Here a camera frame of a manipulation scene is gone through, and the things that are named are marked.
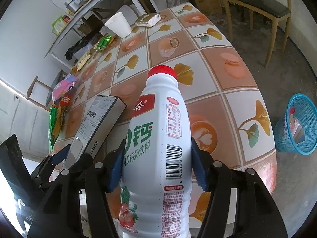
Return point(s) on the pink bubble wrap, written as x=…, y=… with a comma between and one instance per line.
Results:
x=297, y=130

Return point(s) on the small green wrapper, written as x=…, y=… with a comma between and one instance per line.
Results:
x=103, y=43

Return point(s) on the grey cable box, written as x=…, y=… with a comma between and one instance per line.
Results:
x=97, y=123

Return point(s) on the left wooden chair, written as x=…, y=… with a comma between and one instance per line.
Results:
x=46, y=90

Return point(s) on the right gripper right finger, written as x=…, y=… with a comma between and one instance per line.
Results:
x=256, y=214

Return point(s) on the patterned tablecloth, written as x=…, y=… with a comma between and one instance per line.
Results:
x=228, y=115

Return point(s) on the white paper cup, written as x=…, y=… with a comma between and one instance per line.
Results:
x=119, y=25

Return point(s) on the green snack bag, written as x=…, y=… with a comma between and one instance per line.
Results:
x=55, y=124

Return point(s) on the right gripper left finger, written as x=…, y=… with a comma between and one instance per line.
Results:
x=59, y=215

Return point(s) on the white side table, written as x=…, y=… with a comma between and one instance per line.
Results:
x=89, y=6

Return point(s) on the green framed card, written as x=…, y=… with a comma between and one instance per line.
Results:
x=58, y=25

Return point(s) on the pink snack bag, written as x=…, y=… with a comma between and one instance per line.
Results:
x=63, y=87

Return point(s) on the cardboard box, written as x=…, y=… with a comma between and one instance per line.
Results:
x=208, y=7

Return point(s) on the small cigarette pack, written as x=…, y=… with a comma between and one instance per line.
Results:
x=148, y=20

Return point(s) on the blue mesh trash basket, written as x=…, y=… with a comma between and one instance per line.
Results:
x=306, y=113

